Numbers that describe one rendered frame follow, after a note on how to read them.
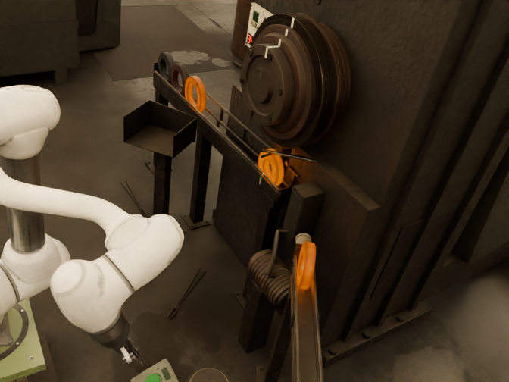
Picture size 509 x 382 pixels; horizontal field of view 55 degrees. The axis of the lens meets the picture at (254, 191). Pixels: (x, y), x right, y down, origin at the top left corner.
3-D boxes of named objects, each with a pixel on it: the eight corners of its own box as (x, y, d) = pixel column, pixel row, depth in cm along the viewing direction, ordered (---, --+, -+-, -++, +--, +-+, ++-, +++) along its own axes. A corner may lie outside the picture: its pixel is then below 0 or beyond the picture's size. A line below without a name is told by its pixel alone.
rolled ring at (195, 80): (183, 73, 248) (189, 72, 250) (185, 108, 256) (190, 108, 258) (199, 80, 234) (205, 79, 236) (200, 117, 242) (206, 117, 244)
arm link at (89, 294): (90, 346, 99) (142, 302, 104) (55, 309, 88) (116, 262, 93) (65, 314, 105) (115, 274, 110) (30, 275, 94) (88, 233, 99)
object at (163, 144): (146, 214, 275) (149, 99, 231) (187, 231, 268) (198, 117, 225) (124, 234, 259) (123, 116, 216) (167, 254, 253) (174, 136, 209)
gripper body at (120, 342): (130, 330, 106) (144, 349, 113) (117, 302, 112) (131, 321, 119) (98, 349, 105) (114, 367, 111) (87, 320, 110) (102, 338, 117)
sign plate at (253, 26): (249, 44, 215) (255, 2, 204) (281, 69, 198) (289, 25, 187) (245, 44, 213) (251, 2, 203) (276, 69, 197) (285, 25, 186)
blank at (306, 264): (304, 284, 169) (294, 283, 169) (310, 240, 169) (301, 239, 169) (310, 294, 154) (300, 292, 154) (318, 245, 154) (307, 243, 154)
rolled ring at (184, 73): (185, 70, 247) (191, 69, 248) (170, 59, 260) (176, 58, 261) (184, 104, 256) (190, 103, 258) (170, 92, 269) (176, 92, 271)
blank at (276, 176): (266, 142, 201) (259, 142, 199) (286, 158, 190) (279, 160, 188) (262, 174, 209) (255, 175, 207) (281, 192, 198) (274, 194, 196)
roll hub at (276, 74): (246, 101, 189) (257, 30, 173) (285, 138, 172) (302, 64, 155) (234, 103, 187) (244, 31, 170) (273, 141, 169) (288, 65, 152)
